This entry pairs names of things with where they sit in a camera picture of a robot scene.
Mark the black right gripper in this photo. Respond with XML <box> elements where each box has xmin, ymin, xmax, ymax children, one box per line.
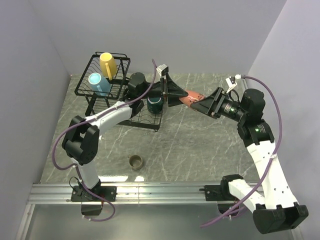
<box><xmin>190</xmin><ymin>87</ymin><xmax>247</xmax><ymax>123</ymax></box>

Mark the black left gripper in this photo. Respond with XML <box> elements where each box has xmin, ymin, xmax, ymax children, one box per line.
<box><xmin>139</xmin><ymin>73</ymin><xmax>188</xmax><ymax>107</ymax></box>

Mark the red orange mug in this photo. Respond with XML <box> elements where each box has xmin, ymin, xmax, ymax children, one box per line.
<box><xmin>179</xmin><ymin>90</ymin><xmax>206</xmax><ymax>111</ymax></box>

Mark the dark green patterned mug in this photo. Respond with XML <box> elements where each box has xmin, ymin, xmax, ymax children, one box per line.
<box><xmin>147</xmin><ymin>97</ymin><xmax>164</xmax><ymax>115</ymax></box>

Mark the yellow ceramic mug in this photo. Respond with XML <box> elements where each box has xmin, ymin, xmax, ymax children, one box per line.
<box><xmin>99</xmin><ymin>52</ymin><xmax>117</xmax><ymax>81</ymax></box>

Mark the light blue ceramic mug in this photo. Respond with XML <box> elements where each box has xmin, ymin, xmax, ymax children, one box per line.
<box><xmin>88</xmin><ymin>72</ymin><xmax>111</xmax><ymax>97</ymax></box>

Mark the olive brown small cup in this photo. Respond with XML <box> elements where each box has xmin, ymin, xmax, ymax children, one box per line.
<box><xmin>128</xmin><ymin>155</ymin><xmax>144</xmax><ymax>171</ymax></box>

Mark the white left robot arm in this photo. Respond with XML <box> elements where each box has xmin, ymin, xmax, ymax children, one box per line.
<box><xmin>62</xmin><ymin>72</ymin><xmax>189</xmax><ymax>201</ymax></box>

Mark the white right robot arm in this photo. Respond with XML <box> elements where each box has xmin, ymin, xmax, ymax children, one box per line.
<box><xmin>190</xmin><ymin>87</ymin><xmax>309</xmax><ymax>234</ymax></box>

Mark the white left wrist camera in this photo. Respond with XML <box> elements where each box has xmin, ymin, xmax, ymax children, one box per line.
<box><xmin>156</xmin><ymin>64</ymin><xmax>169</xmax><ymax>78</ymax></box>

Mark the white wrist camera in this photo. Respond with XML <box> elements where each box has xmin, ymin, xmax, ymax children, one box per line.
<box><xmin>225</xmin><ymin>74</ymin><xmax>247</xmax><ymax>94</ymax></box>
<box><xmin>156</xmin><ymin>64</ymin><xmax>169</xmax><ymax>78</ymax></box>

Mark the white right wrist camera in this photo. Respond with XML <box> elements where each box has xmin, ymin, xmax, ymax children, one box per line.
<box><xmin>225</xmin><ymin>74</ymin><xmax>247</xmax><ymax>94</ymax></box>

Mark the aluminium table edge rail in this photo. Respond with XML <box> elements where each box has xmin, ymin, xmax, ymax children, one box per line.
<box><xmin>238</xmin><ymin>74</ymin><xmax>248</xmax><ymax>91</ymax></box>

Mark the black wire dish rack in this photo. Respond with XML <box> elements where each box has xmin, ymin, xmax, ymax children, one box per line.
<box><xmin>74</xmin><ymin>51</ymin><xmax>162</xmax><ymax>132</ymax></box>

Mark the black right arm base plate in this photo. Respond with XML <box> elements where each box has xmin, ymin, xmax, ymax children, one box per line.
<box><xmin>199</xmin><ymin>184</ymin><xmax>236</xmax><ymax>202</ymax></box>

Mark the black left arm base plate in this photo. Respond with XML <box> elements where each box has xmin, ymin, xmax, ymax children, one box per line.
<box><xmin>70</xmin><ymin>185</ymin><xmax>117</xmax><ymax>202</ymax></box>

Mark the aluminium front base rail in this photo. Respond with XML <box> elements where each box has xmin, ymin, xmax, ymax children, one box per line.
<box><xmin>27</xmin><ymin>181</ymin><xmax>220</xmax><ymax>205</ymax></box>

